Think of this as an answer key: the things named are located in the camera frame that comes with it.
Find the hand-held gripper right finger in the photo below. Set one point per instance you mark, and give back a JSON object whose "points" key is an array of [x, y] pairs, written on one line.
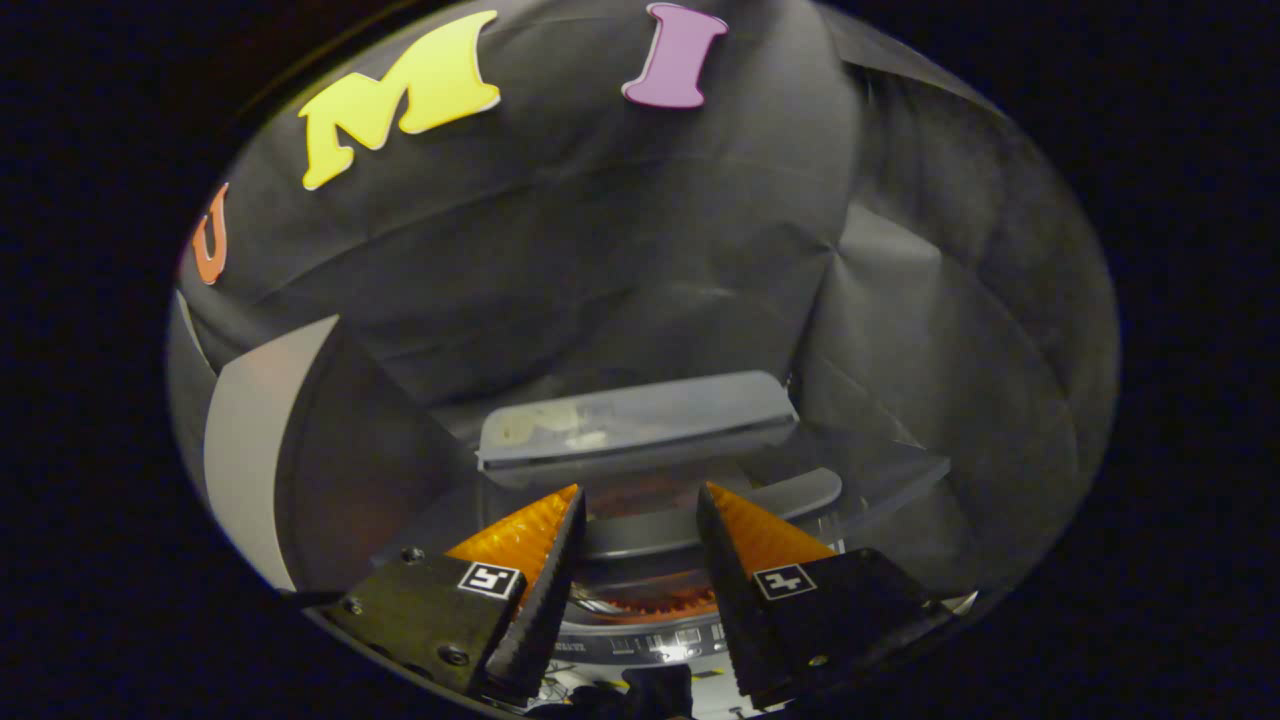
{"points": [[735, 600]]}

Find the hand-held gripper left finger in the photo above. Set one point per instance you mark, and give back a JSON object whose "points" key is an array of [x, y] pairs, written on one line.
{"points": [[545, 610]]}

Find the orange polo shirt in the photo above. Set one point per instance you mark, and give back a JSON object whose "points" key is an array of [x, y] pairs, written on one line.
{"points": [[650, 602]]}

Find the black backdrop cloth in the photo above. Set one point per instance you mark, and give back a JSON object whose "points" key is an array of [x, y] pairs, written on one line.
{"points": [[600, 230]]}

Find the grey washing machine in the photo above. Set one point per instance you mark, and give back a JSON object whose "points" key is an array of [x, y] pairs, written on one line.
{"points": [[640, 640]]}

